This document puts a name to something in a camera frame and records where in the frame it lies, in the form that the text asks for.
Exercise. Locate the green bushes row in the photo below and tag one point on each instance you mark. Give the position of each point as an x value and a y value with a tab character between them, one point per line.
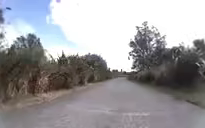
183	68

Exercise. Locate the tall leafy tree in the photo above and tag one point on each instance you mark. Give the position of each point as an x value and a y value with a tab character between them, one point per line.
146	45

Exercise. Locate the dry bushes and trees row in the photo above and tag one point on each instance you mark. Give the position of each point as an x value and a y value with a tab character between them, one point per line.
40	71

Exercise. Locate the grass verge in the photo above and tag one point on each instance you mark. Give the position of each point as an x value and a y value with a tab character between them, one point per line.
196	93

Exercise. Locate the dry dirt verge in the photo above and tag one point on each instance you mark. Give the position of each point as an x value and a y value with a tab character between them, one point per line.
40	98

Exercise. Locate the grey asphalt road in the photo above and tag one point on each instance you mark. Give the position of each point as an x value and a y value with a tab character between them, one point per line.
113	100

